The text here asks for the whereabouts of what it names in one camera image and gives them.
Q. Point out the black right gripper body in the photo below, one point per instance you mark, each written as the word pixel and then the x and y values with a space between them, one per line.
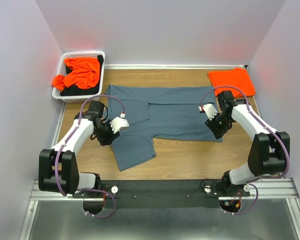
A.
pixel 219 124

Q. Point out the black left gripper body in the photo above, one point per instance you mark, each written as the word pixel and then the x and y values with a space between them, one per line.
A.
pixel 105 134

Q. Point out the blue grey t shirt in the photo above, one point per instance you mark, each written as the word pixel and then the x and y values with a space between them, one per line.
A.
pixel 156 112

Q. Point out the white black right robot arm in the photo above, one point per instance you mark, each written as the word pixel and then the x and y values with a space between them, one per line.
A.
pixel 269 155

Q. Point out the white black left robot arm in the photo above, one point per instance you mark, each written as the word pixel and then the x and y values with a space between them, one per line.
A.
pixel 58 169

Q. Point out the white plastic laundry basket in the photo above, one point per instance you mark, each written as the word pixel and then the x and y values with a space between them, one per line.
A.
pixel 61 70

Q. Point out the folded orange t shirt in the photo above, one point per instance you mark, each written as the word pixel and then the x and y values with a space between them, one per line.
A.
pixel 237 77

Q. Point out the black t shirt in basket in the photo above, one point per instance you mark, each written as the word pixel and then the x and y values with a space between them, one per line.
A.
pixel 74 90

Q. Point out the crumpled orange t shirt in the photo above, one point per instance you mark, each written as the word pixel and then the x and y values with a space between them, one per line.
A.
pixel 85 73

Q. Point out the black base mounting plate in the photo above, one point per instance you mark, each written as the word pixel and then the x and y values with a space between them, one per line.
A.
pixel 162 194

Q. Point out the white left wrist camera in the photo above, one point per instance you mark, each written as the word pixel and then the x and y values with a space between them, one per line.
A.
pixel 119 123

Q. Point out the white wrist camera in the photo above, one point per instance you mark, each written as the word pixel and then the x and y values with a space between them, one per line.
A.
pixel 119 123
pixel 208 109

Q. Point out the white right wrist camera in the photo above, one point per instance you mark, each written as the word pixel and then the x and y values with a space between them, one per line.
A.
pixel 208 109

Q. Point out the aluminium extrusion rail frame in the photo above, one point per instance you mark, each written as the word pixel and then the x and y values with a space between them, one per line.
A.
pixel 275 214

